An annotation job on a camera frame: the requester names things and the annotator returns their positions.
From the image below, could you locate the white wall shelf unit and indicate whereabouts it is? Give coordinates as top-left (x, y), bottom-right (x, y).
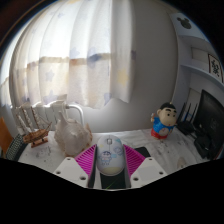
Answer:
top-left (169, 12), bottom-right (224, 102)

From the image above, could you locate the white star-print curtain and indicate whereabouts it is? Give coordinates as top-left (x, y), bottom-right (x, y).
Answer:
top-left (0, 0), bottom-right (138, 110)

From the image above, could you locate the white radiator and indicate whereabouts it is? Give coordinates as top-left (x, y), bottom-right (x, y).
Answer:
top-left (11, 94), bottom-right (85, 135)

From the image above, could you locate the black monitor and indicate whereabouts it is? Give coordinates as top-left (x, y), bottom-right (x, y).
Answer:
top-left (193, 88), bottom-right (224, 161)

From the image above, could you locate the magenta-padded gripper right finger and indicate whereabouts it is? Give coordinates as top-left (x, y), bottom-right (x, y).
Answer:
top-left (123, 143), bottom-right (168, 189)

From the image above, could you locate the white cartoon-print computer mouse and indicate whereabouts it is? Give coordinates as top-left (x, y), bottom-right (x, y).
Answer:
top-left (95, 134), bottom-right (125, 177)

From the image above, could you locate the wooden model sailing ship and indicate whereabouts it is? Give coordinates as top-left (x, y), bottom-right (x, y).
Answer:
top-left (12, 104), bottom-right (54, 149)

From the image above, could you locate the white printed tablecloth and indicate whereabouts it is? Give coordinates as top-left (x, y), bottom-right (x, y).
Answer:
top-left (18, 127), bottom-right (215, 176)

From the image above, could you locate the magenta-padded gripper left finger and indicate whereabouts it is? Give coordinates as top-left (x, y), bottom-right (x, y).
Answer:
top-left (53, 143), bottom-right (99, 189)

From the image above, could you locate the cartoon boy figurine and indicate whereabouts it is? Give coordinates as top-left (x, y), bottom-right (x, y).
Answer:
top-left (149, 102), bottom-right (178, 140)

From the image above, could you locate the large white conch shell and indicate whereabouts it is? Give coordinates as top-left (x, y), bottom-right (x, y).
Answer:
top-left (53, 111), bottom-right (94, 158)

